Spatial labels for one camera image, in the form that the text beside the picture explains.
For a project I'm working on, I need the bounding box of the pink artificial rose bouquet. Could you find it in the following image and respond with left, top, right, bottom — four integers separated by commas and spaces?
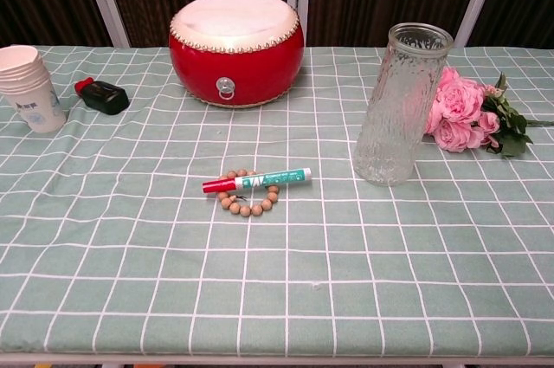
423, 66, 554, 158

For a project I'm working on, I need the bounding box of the clear textured glass vase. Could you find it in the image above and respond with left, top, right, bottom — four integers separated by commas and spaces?
353, 22, 454, 188

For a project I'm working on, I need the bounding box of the white marker pen red cap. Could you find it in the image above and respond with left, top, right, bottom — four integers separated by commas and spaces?
201, 166, 313, 195

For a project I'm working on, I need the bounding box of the green checked tablecloth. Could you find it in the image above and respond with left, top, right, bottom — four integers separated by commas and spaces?
0, 44, 554, 361

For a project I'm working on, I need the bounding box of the red drum white skin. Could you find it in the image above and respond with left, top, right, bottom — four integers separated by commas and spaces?
168, 0, 306, 109

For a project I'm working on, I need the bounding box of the black ink bottle red cap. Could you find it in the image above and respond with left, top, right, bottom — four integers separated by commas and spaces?
74, 76, 131, 116

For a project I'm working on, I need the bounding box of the stack of paper cups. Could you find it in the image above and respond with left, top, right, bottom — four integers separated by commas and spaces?
0, 43, 68, 134

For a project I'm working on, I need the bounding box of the wooden bead bracelet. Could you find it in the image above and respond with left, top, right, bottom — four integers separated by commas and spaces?
216, 172, 281, 218

